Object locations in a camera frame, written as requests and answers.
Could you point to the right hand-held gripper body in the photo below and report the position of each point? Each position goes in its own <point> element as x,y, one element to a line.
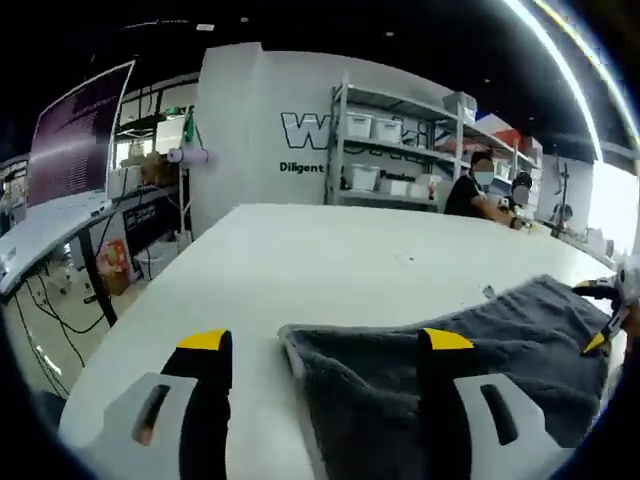
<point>629,282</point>

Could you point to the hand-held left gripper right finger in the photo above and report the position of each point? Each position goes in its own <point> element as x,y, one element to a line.
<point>445,425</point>

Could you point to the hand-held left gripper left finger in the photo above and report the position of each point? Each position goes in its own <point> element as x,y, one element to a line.
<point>200,400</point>

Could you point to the grey towel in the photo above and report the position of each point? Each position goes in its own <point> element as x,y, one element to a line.
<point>380,380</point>

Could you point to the black tripod stand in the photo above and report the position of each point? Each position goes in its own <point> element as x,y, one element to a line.
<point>566,190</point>

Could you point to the white plastic basket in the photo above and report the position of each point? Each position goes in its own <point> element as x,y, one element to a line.
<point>157,262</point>

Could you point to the red orange carton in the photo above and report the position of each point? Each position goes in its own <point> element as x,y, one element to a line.
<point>116,265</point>

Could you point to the white table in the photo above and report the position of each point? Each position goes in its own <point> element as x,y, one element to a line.
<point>300,260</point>

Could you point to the grey metal shelving rack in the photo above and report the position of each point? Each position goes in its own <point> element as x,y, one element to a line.
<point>500,143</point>
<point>380,197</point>

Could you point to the black sign panel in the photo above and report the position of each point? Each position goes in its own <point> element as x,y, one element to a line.
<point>150,220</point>

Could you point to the white ceiling light strip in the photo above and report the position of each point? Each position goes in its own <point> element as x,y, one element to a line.
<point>574,75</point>

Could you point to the small white storage bin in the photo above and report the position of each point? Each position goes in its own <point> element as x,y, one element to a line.
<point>393,186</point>

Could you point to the clear storage bin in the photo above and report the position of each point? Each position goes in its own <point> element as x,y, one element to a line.
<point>460,106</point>

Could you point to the white standing desk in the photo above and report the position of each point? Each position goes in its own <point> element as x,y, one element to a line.
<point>45,230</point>

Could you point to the brown cardboard box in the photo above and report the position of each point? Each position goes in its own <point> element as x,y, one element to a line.
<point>155,170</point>

